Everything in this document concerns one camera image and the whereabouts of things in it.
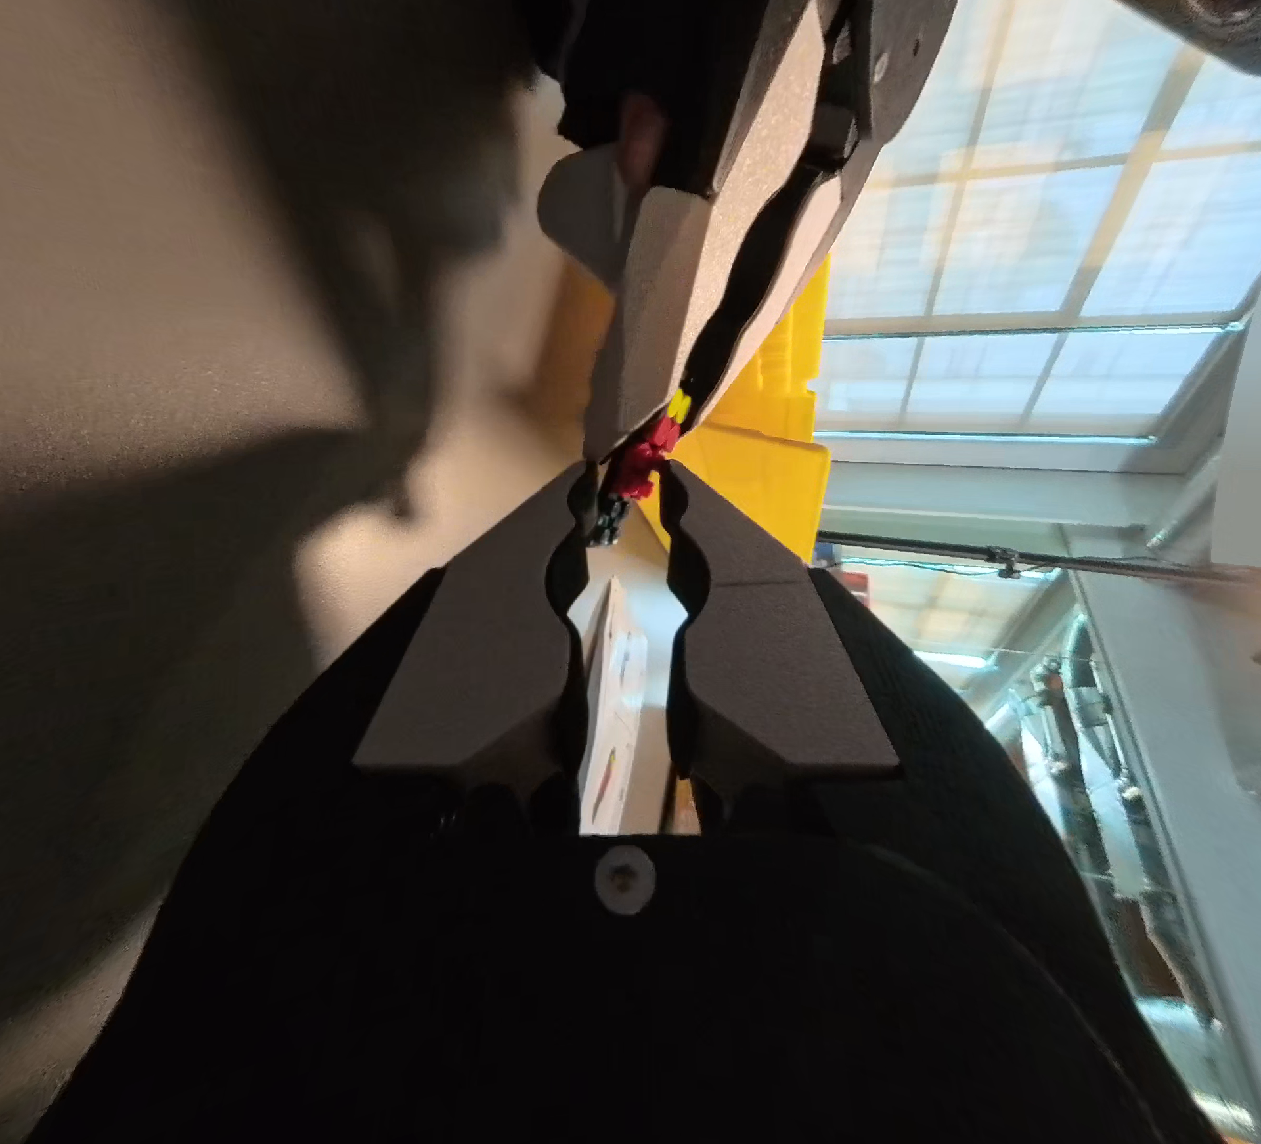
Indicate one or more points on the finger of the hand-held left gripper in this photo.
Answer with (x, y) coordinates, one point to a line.
(803, 238)
(710, 277)

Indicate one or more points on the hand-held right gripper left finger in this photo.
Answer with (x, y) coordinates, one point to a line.
(474, 672)

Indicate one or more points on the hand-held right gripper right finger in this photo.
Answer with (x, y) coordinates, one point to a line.
(788, 672)

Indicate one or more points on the yellow round lego piece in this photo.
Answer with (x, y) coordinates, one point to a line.
(679, 403)

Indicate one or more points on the red lego piece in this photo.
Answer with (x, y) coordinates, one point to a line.
(660, 441)

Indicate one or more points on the black lego plate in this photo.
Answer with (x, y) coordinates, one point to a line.
(607, 519)

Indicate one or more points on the lego instruction booklet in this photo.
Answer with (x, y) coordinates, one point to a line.
(613, 722)

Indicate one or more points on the person's left hand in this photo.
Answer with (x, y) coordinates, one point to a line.
(631, 29)

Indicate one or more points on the yellow plastic bin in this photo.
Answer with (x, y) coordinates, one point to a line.
(779, 496)

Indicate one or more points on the black stand pole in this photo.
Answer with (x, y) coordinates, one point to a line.
(986, 558)

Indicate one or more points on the large window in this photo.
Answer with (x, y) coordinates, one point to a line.
(1035, 228)

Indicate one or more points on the silver ventilation duct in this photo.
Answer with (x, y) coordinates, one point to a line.
(1065, 722)

